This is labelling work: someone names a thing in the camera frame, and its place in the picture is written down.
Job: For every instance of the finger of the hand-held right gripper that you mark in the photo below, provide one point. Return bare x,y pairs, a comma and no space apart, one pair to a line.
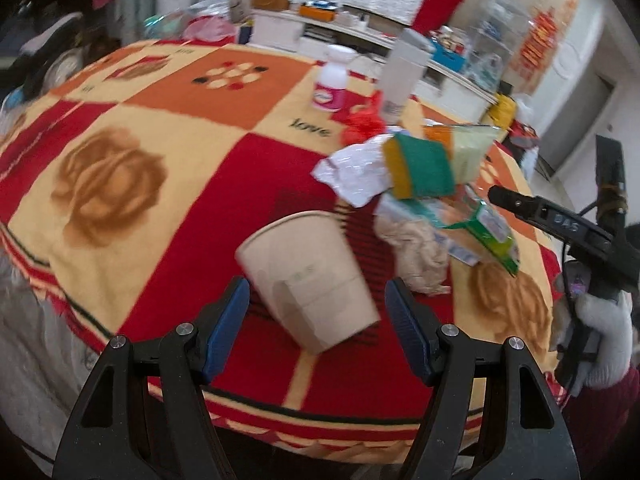
515,202

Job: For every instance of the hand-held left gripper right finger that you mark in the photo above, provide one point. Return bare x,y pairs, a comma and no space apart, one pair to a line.
407,325

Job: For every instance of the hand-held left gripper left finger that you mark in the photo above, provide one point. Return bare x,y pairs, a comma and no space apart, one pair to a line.
227,327

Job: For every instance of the beige paper cup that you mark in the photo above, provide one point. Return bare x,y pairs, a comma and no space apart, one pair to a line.
310,280

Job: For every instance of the person's right forearm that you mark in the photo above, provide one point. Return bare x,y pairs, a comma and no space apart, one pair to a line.
610,430

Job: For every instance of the person's right hand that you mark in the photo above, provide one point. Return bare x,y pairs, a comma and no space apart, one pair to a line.
607,340

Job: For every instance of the green plastic packet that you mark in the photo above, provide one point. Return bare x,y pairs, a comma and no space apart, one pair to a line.
492,230

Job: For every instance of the orange and cream snack bag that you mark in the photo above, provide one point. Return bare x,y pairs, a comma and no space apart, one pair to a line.
472,147

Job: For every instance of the crumpled beige tissue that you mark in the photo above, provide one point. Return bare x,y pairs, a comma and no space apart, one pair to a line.
417,255

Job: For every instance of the yellow bag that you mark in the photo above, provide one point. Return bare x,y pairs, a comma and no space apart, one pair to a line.
500,111

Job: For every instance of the green and yellow sponge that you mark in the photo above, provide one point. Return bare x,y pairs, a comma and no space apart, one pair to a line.
425,162

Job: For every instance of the blue plastic basket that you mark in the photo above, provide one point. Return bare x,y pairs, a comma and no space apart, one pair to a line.
447,57

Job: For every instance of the red hanging decoration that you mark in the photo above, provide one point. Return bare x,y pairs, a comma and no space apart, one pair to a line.
539,42

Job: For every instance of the crumpled white paper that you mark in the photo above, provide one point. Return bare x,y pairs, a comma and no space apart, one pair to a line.
352,167

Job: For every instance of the red and orange printed blanket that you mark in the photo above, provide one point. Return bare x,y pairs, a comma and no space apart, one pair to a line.
165,170

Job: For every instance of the white thermos flask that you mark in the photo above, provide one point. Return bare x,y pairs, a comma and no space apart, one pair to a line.
402,75

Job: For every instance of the red plastic bag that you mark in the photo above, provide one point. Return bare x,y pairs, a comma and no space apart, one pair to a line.
362,122

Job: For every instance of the white bottle with pink label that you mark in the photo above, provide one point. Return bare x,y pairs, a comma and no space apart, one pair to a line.
330,85

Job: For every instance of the white low cabinet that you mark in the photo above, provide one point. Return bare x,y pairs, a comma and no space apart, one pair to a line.
345,35

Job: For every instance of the pink plastic bag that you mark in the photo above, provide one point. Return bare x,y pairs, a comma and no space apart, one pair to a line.
210,30

